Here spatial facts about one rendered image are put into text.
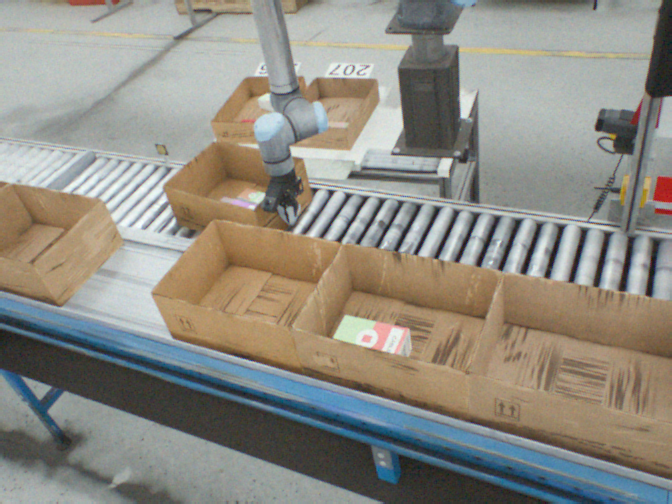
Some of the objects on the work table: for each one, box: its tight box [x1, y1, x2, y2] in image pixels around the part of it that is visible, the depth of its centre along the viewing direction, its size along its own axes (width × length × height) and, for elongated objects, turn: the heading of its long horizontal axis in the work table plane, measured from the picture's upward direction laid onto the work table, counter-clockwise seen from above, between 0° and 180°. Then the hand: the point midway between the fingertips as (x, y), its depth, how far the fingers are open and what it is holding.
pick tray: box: [290, 77, 381, 151], centre depth 257 cm, size 28×38×10 cm
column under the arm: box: [391, 44, 474, 160], centre depth 230 cm, size 26×26×33 cm
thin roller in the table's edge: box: [362, 162, 438, 172], centre depth 232 cm, size 2×28×2 cm, turn 81°
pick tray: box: [210, 75, 307, 144], centre depth 269 cm, size 28×38×10 cm
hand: (289, 223), depth 207 cm, fingers closed
